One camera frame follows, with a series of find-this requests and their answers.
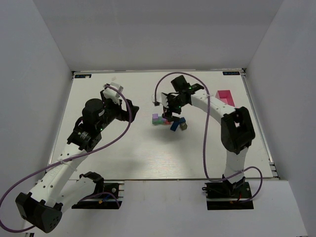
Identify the long blue wood block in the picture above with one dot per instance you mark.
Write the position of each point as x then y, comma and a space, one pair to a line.
174, 125

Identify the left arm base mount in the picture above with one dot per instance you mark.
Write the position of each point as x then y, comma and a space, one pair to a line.
110, 199

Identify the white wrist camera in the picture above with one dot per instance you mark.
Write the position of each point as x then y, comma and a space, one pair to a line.
112, 91
160, 99

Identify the pink plastic box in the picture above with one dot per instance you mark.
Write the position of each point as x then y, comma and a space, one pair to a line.
225, 96

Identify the olive grey wood cube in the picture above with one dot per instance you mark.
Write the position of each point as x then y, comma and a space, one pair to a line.
183, 126

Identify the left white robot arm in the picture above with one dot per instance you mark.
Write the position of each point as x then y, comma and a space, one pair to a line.
44, 205

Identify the small blue wood cube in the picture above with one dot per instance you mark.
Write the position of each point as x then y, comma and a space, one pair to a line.
183, 120

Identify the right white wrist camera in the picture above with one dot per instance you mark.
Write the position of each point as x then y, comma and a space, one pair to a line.
160, 99

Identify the aluminium table edge rail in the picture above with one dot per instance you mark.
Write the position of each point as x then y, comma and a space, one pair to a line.
260, 129

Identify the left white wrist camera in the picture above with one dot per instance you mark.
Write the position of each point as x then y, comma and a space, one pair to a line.
112, 91

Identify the left blue table label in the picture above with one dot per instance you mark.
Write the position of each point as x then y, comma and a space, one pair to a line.
83, 76

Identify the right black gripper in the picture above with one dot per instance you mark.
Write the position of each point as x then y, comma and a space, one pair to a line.
169, 113

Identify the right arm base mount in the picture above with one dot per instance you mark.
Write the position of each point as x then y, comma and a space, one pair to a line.
218, 198

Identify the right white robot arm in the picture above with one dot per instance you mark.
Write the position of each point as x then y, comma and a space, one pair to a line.
237, 131

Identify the right blue table label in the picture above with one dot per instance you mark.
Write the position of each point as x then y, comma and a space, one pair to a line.
231, 73

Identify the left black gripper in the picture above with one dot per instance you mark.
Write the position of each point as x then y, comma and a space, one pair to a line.
127, 111

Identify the blue table label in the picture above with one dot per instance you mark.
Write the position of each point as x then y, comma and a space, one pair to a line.
231, 73
83, 76

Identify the green arch wood block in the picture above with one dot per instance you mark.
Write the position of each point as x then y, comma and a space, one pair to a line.
158, 122

